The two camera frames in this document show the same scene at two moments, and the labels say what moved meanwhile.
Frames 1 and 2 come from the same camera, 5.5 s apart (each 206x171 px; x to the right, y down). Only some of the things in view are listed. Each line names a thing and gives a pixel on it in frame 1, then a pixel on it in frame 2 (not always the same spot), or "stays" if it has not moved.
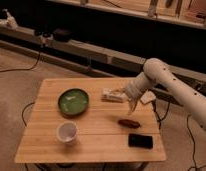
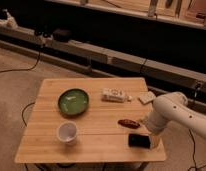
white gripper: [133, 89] to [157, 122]
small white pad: [148, 97] stays
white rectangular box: [113, 95] stays
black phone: [140, 141] stays
